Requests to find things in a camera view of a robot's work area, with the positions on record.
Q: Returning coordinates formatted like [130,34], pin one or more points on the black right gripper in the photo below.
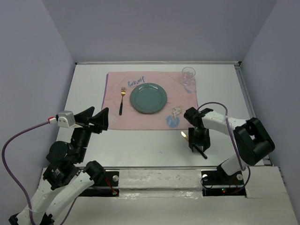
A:
[205,142]

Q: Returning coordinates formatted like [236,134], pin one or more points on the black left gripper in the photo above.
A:
[101,119]

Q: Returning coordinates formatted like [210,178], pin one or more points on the gold knife black handle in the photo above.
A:
[192,146]

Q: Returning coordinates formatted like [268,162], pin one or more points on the gold fork black handle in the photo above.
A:
[123,92]

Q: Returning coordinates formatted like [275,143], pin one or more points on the pink cloth placemat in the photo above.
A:
[179,99]

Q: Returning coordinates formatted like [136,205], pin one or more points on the teal ceramic plate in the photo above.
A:
[148,98]

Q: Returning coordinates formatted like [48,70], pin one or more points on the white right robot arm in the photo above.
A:
[252,141]

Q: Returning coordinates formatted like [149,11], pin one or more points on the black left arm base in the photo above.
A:
[107,187]

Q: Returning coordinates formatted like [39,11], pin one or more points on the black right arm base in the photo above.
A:
[215,184]

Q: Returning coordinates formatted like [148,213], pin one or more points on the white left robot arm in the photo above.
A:
[62,181]

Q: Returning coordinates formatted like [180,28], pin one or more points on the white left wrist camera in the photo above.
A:
[66,119]

